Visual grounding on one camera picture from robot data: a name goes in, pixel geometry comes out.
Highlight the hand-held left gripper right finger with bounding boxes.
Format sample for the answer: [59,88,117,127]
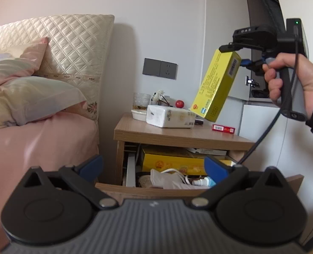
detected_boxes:
[191,156,290,209]

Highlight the grey wall switch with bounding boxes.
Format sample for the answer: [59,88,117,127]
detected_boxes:
[142,58,162,77]

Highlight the cream quilted headboard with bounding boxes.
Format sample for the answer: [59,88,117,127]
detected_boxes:
[0,14,115,124]

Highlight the person's right hand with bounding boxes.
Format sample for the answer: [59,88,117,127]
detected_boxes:
[262,52,313,120]

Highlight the small white flowers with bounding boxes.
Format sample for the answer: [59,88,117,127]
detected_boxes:
[153,90,171,107]

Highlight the white and blue tube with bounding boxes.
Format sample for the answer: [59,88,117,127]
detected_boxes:
[192,178,217,187]

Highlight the clear drinking glass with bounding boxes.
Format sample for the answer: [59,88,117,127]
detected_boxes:
[133,92,152,111]

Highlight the wooden nightstand drawer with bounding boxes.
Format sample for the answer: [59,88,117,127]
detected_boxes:
[95,141,304,205]

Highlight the pink pillow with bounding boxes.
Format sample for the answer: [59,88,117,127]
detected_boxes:
[1,37,49,72]

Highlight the white shallow dish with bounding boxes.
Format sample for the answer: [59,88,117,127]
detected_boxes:
[131,109,148,121]

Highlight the flat red box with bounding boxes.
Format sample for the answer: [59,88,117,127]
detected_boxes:
[212,124,236,134]

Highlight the white tissue pack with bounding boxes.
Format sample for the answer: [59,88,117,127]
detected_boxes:
[146,104,197,128]

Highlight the yellow medicine box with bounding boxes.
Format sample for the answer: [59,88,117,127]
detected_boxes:
[189,49,242,123]

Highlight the metal door hinge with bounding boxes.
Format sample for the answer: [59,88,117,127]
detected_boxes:
[245,76,261,87]

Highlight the white face mask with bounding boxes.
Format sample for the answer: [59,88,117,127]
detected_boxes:
[150,168,200,190]

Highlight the pastel pillow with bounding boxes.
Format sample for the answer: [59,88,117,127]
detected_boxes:
[0,54,88,133]

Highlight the flat white box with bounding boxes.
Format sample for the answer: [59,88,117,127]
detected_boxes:
[186,147,227,156]

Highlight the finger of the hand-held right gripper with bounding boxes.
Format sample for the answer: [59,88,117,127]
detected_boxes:
[218,42,245,54]
[240,58,268,78]

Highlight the white wardrobe door with hinge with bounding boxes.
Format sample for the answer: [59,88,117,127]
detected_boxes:
[203,0,253,101]

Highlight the wooden nightstand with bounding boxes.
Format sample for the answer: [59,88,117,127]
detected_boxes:
[113,112,257,184]

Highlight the dark clothes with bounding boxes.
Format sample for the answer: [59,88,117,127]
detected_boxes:
[252,89,270,98]

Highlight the long yellow box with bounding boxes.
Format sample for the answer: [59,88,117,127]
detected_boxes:
[141,148,234,177]

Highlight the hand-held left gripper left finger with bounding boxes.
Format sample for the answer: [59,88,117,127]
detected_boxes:
[22,154,120,209]

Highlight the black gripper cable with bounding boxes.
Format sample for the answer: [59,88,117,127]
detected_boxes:
[237,25,300,164]

